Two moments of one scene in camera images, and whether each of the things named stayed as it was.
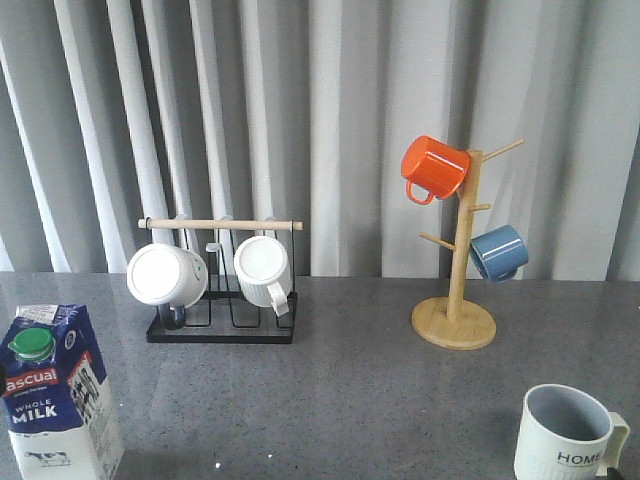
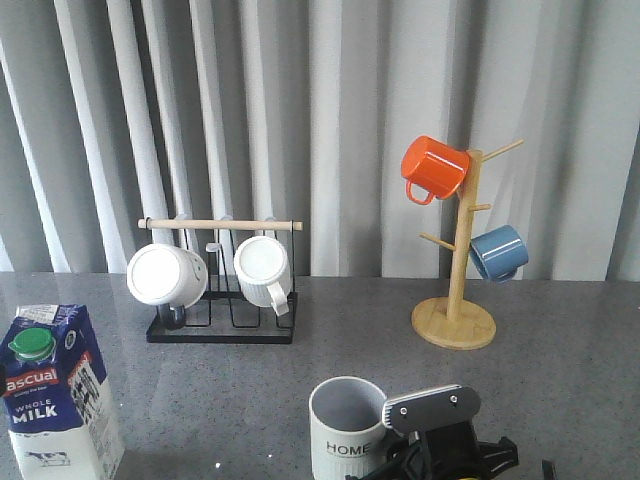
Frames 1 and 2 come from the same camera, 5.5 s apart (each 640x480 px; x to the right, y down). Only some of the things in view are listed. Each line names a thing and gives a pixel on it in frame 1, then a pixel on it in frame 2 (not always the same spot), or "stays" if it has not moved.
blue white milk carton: [62, 420] stays
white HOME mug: [567, 434] -> [348, 432]
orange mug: [433, 169] stays
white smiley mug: [170, 277] stays
